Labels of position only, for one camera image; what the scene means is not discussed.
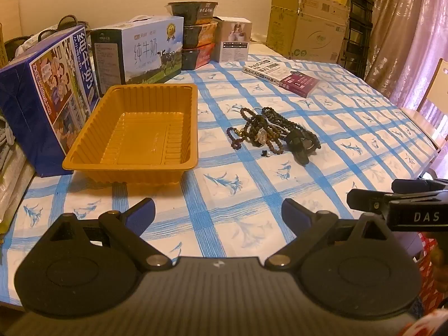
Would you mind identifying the white plastic bag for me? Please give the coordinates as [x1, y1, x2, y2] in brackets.
[0, 154, 36, 232]

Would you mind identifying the blue milk carton box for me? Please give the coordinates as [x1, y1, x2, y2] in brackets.
[0, 24, 100, 178]

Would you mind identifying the pink curtain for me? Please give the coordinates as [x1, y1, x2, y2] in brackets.
[364, 0, 448, 113]

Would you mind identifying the stack of black crates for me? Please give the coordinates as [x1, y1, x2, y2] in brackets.
[341, 0, 377, 78]

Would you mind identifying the small white product box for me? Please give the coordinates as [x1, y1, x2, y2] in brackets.
[213, 16, 253, 63]

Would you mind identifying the brown cardboard box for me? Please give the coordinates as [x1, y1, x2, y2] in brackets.
[267, 0, 351, 64]

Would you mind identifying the dark bead necklace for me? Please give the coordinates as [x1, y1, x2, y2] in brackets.
[261, 107, 322, 149]

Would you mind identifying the black smart band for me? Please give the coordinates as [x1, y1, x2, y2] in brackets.
[285, 134, 317, 166]

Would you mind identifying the dark bag with rope handles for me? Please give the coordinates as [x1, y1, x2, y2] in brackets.
[14, 15, 90, 57]

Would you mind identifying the black bangle bracelet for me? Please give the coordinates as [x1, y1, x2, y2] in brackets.
[250, 126, 272, 148]

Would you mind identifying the orange label noodle bowl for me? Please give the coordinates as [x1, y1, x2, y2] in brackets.
[182, 21, 218, 48]

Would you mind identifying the white and maroon book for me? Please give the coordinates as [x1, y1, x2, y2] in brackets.
[242, 59, 321, 98]

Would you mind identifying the red label noodle bowl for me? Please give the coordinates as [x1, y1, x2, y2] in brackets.
[181, 43, 216, 71]

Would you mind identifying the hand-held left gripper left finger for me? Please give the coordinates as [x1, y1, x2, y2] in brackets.
[44, 198, 173, 271]

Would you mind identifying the red bead bracelet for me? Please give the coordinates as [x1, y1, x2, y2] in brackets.
[227, 126, 247, 150]

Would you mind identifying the black instant noodle bowl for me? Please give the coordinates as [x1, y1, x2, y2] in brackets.
[166, 1, 220, 26]

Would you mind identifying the wooden chair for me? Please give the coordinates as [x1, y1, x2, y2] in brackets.
[401, 58, 448, 151]

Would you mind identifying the blue checked tablecloth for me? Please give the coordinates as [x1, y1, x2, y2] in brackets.
[0, 51, 443, 309]

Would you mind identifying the white cow print milk box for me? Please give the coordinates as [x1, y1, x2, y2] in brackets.
[90, 15, 185, 97]

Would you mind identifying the grey cloth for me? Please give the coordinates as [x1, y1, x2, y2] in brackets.
[0, 110, 18, 183]

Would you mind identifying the orange plastic tray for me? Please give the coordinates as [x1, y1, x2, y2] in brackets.
[62, 83, 199, 185]

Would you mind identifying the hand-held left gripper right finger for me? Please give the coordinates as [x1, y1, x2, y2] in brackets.
[264, 198, 395, 271]

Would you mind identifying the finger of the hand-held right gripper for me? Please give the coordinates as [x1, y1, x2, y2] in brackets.
[346, 188, 390, 214]
[391, 178, 448, 194]

